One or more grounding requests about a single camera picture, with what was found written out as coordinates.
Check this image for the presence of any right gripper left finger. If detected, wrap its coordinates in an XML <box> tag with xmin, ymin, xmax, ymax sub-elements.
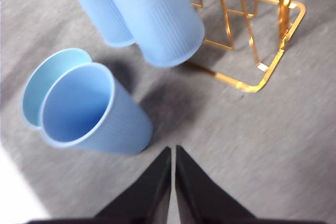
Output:
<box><xmin>89</xmin><ymin>146</ymin><xmax>172</xmax><ymax>224</ymax></box>

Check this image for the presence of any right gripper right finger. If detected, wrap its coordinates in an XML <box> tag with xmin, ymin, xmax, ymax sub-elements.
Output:
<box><xmin>175</xmin><ymin>144</ymin><xmax>260</xmax><ymax>224</ymax></box>

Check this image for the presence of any blue ribbed cup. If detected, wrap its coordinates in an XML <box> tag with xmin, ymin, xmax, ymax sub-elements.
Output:
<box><xmin>101</xmin><ymin>0</ymin><xmax>205</xmax><ymax>68</ymax></box>
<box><xmin>60</xmin><ymin>0</ymin><xmax>137</xmax><ymax>48</ymax></box>
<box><xmin>39</xmin><ymin>62</ymin><xmax>154</xmax><ymax>156</ymax></box>

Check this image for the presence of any light blue ribbed bowl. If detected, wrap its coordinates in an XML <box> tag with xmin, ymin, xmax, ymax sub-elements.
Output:
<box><xmin>22</xmin><ymin>48</ymin><xmax>92</xmax><ymax>130</ymax></box>

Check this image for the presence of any gold wire cup rack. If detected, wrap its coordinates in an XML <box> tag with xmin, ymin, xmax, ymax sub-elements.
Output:
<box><xmin>178</xmin><ymin>0</ymin><xmax>307</xmax><ymax>93</ymax></box>

